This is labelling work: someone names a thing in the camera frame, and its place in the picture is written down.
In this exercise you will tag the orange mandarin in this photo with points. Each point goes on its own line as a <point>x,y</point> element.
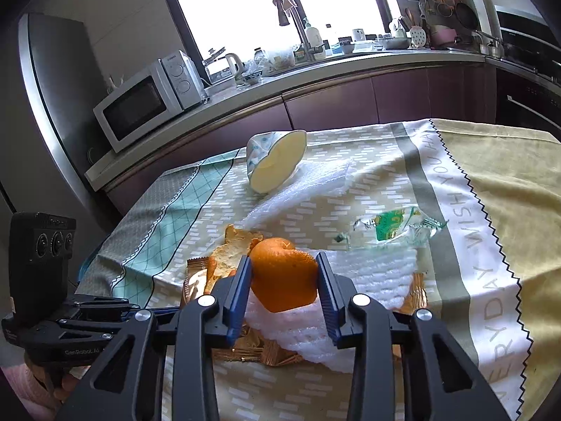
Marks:
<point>280,276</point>

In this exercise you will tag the pink bowl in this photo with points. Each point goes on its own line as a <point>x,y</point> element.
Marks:
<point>442,37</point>

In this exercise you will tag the curled orange peel strip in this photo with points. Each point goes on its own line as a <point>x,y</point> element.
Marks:
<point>228,254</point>

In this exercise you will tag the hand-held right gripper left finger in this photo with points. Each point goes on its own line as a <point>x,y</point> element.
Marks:
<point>239,298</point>

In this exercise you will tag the white mug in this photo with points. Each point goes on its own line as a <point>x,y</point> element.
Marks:
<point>358,35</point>

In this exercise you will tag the clear plastic bags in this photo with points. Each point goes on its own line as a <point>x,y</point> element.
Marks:
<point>278,58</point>

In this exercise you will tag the hanging frying pan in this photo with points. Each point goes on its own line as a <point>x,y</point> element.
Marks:
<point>465,15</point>

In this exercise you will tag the white soap bottle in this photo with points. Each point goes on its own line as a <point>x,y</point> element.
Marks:
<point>312,35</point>

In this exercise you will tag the black range hood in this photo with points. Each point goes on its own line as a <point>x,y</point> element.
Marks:
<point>526,35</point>

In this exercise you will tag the silver refrigerator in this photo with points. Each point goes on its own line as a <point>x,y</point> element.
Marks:
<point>57,74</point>

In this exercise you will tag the patterned paper cup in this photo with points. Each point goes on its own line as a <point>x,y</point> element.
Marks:
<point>276,162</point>

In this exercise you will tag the white foam fruit net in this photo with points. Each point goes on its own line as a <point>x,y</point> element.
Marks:
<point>307,193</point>
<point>372,280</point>

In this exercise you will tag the white microwave oven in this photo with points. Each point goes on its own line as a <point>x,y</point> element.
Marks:
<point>131,105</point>

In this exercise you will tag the glass electric kettle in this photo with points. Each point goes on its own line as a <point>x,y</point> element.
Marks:
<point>223,70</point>

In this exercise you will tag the clear green-printed plastic wrapper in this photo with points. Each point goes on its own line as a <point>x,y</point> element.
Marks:
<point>394,226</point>

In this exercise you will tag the gold foil wrapper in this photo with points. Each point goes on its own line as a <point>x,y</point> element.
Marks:
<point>263,353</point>

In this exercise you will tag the metal kitchen faucet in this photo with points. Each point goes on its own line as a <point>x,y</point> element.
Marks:
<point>300,26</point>

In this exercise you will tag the kitchen window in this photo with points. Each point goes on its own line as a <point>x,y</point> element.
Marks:
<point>245,4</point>

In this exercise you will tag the white dish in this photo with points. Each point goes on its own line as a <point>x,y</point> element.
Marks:
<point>394,44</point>

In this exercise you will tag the white spotted skimmer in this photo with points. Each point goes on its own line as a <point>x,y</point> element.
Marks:
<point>417,37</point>

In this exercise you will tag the pink cloth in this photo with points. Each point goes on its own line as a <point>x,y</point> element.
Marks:
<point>22,386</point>

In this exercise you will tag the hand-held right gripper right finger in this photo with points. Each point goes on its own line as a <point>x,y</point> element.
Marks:
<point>328,298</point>

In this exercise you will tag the black built-in oven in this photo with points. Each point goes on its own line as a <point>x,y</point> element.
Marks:
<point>526,105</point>

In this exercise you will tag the clear plastic food container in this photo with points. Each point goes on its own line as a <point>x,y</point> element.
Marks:
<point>221,81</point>

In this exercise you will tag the blue and white bowl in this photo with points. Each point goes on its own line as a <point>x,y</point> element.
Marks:
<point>253,77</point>

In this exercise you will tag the patterned tablecloth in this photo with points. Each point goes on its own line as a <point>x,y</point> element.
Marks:
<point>372,153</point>

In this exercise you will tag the brown kitchen counter cabinet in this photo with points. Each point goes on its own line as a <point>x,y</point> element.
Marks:
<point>328,101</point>

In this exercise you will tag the person's left hand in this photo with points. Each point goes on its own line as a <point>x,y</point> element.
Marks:
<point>72,386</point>

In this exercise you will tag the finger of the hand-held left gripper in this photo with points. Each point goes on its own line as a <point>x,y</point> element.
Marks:
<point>101,305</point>
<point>87,326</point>

